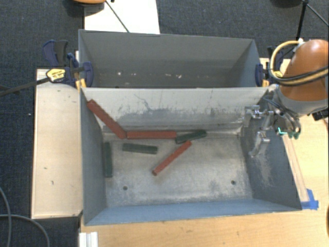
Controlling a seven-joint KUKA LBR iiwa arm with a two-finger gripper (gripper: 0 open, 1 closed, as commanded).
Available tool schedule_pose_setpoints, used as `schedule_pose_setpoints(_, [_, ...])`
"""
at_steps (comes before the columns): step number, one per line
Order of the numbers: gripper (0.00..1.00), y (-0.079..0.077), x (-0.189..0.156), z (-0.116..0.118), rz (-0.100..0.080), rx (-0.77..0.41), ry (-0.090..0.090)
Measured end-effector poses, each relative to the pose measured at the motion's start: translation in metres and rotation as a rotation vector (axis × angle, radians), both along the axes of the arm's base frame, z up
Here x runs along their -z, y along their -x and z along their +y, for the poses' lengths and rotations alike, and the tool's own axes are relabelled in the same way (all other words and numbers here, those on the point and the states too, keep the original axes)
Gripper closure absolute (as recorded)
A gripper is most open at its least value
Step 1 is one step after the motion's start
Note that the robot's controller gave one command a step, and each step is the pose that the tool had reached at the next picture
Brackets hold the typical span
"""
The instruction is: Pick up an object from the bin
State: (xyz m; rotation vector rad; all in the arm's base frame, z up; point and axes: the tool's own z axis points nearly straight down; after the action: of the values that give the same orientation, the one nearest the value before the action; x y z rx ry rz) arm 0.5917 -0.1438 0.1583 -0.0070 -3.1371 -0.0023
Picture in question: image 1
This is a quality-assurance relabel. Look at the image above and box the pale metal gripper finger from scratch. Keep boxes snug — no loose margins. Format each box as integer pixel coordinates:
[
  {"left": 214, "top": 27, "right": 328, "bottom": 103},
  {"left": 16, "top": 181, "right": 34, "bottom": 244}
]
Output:
[
  {"left": 248, "top": 131, "right": 271, "bottom": 157},
  {"left": 243, "top": 105, "right": 261, "bottom": 128}
]

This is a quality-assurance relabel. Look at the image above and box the dark green flat block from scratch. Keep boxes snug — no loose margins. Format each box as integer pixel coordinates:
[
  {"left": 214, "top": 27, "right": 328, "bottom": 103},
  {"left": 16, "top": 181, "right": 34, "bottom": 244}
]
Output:
[
  {"left": 121, "top": 143, "right": 158, "bottom": 155},
  {"left": 103, "top": 141, "right": 114, "bottom": 178},
  {"left": 175, "top": 129, "right": 208, "bottom": 145}
]

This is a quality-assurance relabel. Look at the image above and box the red-brown flat block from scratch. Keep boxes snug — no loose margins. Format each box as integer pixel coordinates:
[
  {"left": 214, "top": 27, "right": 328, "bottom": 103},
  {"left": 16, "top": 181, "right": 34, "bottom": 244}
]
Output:
[
  {"left": 125, "top": 130, "right": 178, "bottom": 140},
  {"left": 151, "top": 140, "right": 193, "bottom": 177},
  {"left": 86, "top": 99, "right": 127, "bottom": 140}
]

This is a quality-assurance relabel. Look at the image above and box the grey metal bin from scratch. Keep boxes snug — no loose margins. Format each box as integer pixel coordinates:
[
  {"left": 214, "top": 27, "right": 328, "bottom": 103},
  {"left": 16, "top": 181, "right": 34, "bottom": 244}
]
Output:
[{"left": 78, "top": 29, "right": 303, "bottom": 226}]

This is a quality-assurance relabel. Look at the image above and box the pale wood flat board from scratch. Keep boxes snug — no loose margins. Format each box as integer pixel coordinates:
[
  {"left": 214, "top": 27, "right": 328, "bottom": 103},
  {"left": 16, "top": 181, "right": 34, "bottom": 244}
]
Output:
[{"left": 31, "top": 68, "right": 84, "bottom": 220}]

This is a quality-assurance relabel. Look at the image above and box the black cylinder on white bracket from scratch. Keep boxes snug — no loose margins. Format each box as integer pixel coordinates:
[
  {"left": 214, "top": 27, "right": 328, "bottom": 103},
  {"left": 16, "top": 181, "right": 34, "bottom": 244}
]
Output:
[{"left": 312, "top": 109, "right": 329, "bottom": 122}]

